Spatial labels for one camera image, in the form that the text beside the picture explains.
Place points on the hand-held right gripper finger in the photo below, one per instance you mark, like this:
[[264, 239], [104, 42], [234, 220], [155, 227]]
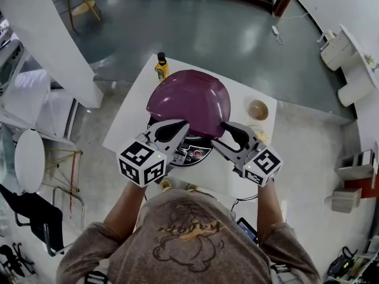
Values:
[[226, 151], [240, 135]]

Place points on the black rice cooker body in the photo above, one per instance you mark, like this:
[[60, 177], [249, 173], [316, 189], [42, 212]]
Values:
[[196, 155]]

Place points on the small brown bowl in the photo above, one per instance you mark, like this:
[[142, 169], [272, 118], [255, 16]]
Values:
[[258, 109]]

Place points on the purple rice cooker lid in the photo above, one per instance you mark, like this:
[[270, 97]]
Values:
[[189, 99]]

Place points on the black folded stand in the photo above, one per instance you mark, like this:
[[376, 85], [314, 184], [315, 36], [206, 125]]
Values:
[[13, 260]]

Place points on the black metal-frame chair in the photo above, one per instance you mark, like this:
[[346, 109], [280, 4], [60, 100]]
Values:
[[38, 217]]

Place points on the white appliance cabinet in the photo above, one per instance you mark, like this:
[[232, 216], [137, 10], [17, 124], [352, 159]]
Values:
[[35, 102]]

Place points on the grey box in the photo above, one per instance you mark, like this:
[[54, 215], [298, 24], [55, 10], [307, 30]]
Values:
[[345, 200]]

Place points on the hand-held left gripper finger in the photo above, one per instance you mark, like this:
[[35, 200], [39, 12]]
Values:
[[170, 129], [179, 142]]

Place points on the black tablet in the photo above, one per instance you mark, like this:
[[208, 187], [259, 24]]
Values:
[[248, 229]]

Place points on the black and yellow tool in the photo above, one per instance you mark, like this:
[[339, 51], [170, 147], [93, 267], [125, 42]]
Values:
[[342, 263]]

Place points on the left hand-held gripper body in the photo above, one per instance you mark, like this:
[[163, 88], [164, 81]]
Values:
[[139, 161]]

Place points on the white desk cabinet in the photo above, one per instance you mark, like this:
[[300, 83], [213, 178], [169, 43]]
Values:
[[352, 64]]

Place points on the person's left forearm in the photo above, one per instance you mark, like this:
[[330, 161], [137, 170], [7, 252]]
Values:
[[124, 211]]

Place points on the yellow bottle with black cap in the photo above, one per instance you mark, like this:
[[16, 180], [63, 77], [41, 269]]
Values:
[[161, 68]]

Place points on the person's right forearm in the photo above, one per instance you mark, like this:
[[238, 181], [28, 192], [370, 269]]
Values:
[[269, 211]]

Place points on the person's printed grey shirt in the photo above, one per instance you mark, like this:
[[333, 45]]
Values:
[[189, 247]]

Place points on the grey open shelf unit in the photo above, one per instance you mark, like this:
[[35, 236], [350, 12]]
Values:
[[359, 164]]

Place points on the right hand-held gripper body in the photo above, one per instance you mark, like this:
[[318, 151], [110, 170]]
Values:
[[262, 164]]

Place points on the pale yellow food scraps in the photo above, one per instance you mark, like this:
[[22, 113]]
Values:
[[262, 136]]

